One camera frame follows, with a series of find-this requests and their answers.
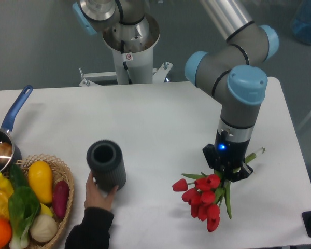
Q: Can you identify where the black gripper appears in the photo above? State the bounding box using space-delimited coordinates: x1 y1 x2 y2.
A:
203 131 253 182

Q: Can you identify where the red tulip bouquet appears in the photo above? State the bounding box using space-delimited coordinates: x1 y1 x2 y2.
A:
172 170 232 232

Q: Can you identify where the dark grey ribbed vase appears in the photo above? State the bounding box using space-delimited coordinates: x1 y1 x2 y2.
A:
86 140 126 192

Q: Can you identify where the black sleeved forearm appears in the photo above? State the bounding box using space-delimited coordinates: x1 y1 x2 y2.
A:
64 207 114 249

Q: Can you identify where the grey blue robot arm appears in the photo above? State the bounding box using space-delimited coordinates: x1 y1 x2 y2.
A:
73 1 279 182

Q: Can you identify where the person's bare hand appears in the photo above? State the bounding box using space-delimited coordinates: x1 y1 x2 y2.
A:
84 171 119 212

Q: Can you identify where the blue transparent container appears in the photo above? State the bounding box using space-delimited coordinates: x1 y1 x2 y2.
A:
291 0 311 45

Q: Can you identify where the purple eggplant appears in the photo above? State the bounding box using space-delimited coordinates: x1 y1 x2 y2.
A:
52 181 69 219

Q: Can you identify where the woven wicker basket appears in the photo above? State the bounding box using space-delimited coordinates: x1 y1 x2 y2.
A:
0 153 74 248

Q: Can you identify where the yellow squash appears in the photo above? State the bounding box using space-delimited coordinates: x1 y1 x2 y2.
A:
28 161 53 205

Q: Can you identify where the white garlic bulb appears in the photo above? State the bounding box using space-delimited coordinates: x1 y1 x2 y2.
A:
30 214 58 243

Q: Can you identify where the green bok choy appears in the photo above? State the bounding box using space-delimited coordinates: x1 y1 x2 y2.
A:
7 185 41 248

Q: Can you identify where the green cucumber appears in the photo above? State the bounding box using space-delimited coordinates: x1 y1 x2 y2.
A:
9 164 29 190

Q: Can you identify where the brown bread roll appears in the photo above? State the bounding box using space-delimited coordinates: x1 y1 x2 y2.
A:
0 142 12 164

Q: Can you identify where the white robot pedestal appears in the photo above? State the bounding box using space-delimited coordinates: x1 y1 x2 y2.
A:
80 13 173 86

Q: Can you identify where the blue handled saucepan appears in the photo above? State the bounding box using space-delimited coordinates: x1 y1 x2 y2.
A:
0 85 33 174

